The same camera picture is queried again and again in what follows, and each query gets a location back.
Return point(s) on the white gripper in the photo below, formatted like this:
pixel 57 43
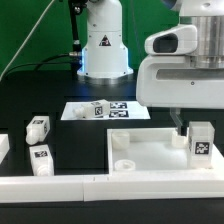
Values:
pixel 169 81

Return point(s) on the white square table top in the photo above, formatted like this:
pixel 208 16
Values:
pixel 153 149

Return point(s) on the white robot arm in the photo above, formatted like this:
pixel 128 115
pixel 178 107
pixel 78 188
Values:
pixel 105 57

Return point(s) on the white marker sheet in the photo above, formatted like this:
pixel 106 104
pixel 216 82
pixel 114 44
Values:
pixel 118 110

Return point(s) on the white front fence bar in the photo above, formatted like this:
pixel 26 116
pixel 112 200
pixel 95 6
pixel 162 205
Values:
pixel 117 187

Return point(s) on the white left fence block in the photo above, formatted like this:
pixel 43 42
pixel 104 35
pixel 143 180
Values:
pixel 4 146

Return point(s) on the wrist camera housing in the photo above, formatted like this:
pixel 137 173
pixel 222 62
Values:
pixel 179 40

